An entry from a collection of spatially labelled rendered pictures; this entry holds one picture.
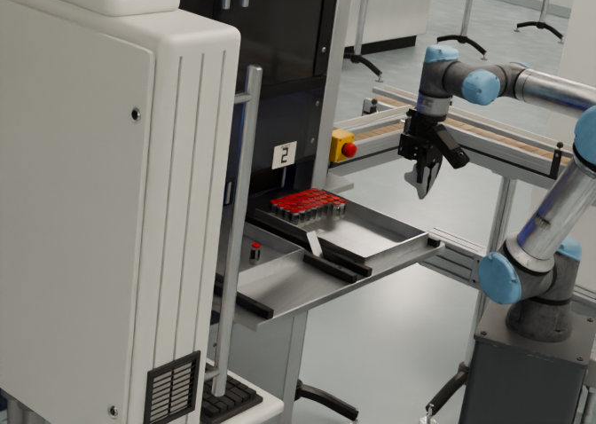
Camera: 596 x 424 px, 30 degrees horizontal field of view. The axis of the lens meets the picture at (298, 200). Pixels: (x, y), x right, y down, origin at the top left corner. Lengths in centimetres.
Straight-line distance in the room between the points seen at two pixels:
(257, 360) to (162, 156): 146
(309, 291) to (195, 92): 86
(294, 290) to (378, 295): 211
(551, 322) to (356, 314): 183
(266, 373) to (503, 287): 91
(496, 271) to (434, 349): 177
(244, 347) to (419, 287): 178
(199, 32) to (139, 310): 44
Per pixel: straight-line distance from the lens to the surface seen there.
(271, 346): 306
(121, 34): 166
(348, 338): 414
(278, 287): 241
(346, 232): 274
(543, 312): 258
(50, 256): 187
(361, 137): 332
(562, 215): 234
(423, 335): 426
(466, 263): 366
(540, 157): 342
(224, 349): 195
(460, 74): 249
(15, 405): 218
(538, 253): 240
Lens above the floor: 192
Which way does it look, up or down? 21 degrees down
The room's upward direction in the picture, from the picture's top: 8 degrees clockwise
